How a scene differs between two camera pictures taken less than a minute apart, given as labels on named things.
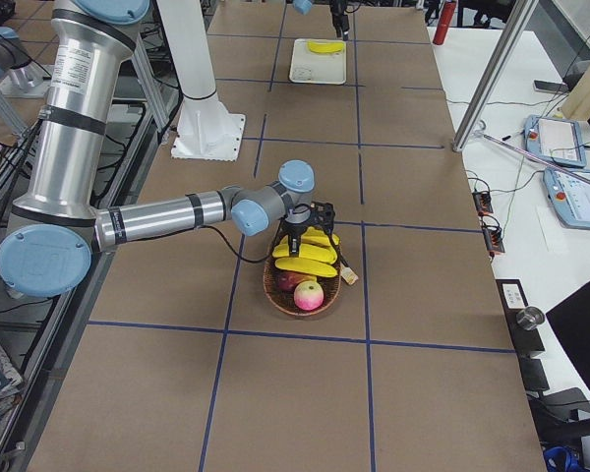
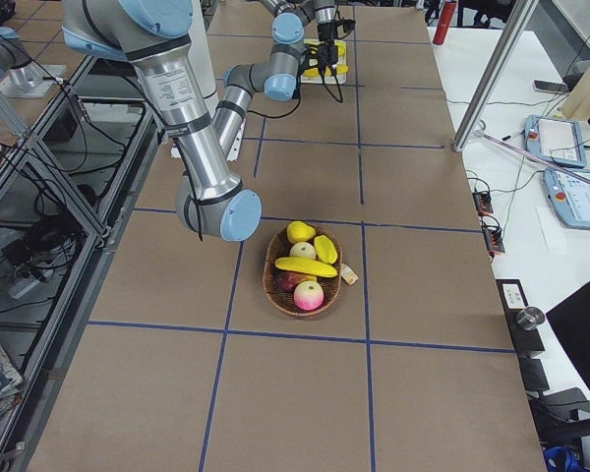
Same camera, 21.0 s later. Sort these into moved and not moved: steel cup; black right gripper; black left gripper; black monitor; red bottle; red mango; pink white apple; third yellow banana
Moved: black right gripper; black left gripper
Not moved: red bottle; pink white apple; third yellow banana; black monitor; steel cup; red mango
